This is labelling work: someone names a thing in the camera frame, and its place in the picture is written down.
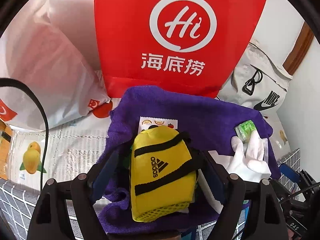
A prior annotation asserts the white sock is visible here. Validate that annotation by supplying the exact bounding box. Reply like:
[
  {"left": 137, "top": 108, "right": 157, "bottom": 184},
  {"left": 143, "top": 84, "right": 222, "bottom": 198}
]
[{"left": 227, "top": 130, "right": 271, "bottom": 183}]

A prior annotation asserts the black cable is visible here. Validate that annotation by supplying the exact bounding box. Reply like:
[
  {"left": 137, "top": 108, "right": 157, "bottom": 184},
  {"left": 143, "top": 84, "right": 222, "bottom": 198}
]
[{"left": 0, "top": 77, "right": 49, "bottom": 193}]

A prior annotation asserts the purple towel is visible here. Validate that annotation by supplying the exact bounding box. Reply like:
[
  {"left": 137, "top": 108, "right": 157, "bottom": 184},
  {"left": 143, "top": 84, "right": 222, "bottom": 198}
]
[{"left": 98, "top": 86, "right": 273, "bottom": 235}]

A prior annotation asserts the white mesh drawstring pouch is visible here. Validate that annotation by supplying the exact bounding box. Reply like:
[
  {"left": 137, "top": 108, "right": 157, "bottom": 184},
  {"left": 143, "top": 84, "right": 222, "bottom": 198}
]
[{"left": 246, "top": 138, "right": 268, "bottom": 164}]

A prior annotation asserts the brown wooden door frame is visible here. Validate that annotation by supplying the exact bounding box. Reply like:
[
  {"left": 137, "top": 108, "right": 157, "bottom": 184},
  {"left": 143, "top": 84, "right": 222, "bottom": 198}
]
[{"left": 283, "top": 22, "right": 314, "bottom": 75}]

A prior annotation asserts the red paper shopping bag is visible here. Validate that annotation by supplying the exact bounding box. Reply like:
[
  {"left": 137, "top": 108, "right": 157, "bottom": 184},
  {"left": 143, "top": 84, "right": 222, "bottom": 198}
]
[{"left": 94, "top": 0, "right": 266, "bottom": 98}]

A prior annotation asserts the grey checked blanket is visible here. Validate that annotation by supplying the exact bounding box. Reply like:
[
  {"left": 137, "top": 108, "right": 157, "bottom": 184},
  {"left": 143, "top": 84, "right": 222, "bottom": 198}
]
[{"left": 1, "top": 148, "right": 300, "bottom": 239}]

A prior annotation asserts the wooden furniture piece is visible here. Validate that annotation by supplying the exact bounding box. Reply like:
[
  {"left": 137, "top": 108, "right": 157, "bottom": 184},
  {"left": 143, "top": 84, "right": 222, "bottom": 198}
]
[{"left": 0, "top": 120, "right": 12, "bottom": 180}]

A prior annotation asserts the green pocket tissue pack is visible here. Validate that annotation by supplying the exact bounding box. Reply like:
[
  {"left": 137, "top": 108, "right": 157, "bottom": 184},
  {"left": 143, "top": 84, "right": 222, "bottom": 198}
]
[{"left": 234, "top": 120, "right": 256, "bottom": 143}]

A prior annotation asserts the yellow Adidas pouch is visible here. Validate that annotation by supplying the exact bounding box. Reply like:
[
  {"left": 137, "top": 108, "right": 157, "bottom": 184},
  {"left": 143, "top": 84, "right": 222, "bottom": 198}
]
[{"left": 130, "top": 125, "right": 201, "bottom": 223}]

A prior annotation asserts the beige Nike bag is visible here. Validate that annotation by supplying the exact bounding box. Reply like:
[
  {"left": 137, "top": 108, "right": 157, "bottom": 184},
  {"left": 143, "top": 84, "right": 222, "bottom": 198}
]
[{"left": 217, "top": 42, "right": 292, "bottom": 116}]

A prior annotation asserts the white Miniso plastic bag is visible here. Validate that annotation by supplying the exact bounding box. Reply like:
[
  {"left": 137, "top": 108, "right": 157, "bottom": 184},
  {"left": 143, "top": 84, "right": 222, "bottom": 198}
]
[{"left": 1, "top": 0, "right": 110, "bottom": 131}]

